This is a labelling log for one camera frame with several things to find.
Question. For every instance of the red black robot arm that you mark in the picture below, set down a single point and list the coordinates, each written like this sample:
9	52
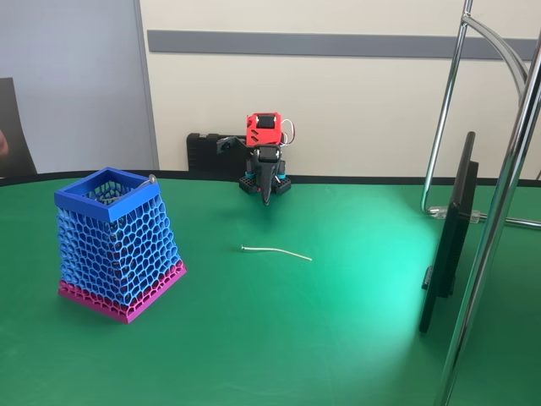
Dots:
263	133

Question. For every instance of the person's bare forearm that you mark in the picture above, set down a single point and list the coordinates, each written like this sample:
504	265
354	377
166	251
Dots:
2	144

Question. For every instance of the blue pink lattice basket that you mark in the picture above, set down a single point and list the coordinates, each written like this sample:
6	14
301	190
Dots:
118	249

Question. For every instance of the black ribbed box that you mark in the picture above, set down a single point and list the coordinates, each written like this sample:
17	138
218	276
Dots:
203	154

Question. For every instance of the green table cloth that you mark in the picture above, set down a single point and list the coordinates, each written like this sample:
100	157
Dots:
270	330

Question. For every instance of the black LED light panel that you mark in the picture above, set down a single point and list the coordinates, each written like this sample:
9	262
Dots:
452	254

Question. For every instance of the clear plastic clip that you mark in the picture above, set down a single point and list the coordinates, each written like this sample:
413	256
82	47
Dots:
473	216

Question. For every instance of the chrome tube stand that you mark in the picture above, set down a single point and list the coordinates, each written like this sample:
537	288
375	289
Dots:
483	270

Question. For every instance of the black chair back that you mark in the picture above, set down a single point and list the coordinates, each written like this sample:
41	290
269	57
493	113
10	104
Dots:
14	139

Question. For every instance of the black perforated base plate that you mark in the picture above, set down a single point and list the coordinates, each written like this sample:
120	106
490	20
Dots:
247	185

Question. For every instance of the black gripper camera board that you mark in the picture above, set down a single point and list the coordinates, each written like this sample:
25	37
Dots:
228	144

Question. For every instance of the grey wall rail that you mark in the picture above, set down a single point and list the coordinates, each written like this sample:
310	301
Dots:
338	44

